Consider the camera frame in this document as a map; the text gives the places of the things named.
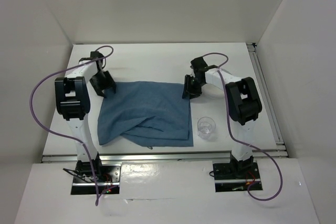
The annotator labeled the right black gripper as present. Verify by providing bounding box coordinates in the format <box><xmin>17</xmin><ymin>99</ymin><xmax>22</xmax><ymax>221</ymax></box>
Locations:
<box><xmin>182</xmin><ymin>74</ymin><xmax>205</xmax><ymax>100</ymax></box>

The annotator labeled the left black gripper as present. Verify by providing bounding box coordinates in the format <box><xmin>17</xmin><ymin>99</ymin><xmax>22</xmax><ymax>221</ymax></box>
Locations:
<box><xmin>89</xmin><ymin>70</ymin><xmax>116</xmax><ymax>97</ymax></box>

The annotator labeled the blue cloth napkin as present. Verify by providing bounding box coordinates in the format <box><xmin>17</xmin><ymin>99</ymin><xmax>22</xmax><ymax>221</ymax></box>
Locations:
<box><xmin>97</xmin><ymin>81</ymin><xmax>194</xmax><ymax>147</ymax></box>

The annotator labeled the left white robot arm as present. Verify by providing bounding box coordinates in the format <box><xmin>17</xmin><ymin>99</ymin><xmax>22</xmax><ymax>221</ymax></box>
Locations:
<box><xmin>54</xmin><ymin>51</ymin><xmax>117</xmax><ymax>182</ymax></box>

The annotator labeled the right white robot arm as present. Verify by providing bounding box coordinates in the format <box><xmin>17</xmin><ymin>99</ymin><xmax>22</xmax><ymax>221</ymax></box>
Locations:
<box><xmin>182</xmin><ymin>65</ymin><xmax>263</xmax><ymax>178</ymax></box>

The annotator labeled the clear drinking glass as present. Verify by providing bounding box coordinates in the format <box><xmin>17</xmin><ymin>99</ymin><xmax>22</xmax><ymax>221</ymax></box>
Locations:
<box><xmin>197</xmin><ymin>116</ymin><xmax>216</xmax><ymax>141</ymax></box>

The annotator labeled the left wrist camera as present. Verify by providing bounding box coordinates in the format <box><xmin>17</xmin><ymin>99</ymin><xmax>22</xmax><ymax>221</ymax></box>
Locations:
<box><xmin>90</xmin><ymin>51</ymin><xmax>106</xmax><ymax>71</ymax></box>

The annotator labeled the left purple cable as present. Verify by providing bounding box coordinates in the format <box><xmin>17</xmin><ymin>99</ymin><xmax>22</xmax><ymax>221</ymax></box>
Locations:
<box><xmin>29</xmin><ymin>45</ymin><xmax>116</xmax><ymax>206</ymax></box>

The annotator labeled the aluminium right side rail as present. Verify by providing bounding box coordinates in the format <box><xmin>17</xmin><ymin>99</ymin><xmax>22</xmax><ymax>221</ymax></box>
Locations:
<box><xmin>246</xmin><ymin>43</ymin><xmax>289</xmax><ymax>158</ymax></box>

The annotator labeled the aluminium rail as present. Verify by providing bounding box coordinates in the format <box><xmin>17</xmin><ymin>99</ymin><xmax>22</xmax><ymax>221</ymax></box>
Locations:
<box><xmin>41</xmin><ymin>150</ymin><xmax>289</xmax><ymax>164</ymax></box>
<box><xmin>246</xmin><ymin>43</ymin><xmax>289</xmax><ymax>158</ymax></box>

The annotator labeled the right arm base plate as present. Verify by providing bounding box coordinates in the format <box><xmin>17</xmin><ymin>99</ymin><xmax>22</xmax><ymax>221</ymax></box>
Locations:
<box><xmin>209</xmin><ymin>162</ymin><xmax>263</xmax><ymax>193</ymax></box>

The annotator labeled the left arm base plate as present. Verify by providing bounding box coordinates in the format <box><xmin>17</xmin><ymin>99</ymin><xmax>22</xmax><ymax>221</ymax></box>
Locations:
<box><xmin>62</xmin><ymin>164</ymin><xmax>121</xmax><ymax>195</ymax></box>

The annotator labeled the aluminium front rail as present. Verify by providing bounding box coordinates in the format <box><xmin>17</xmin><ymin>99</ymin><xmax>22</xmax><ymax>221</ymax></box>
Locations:
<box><xmin>41</xmin><ymin>150</ymin><xmax>289</xmax><ymax>164</ymax></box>

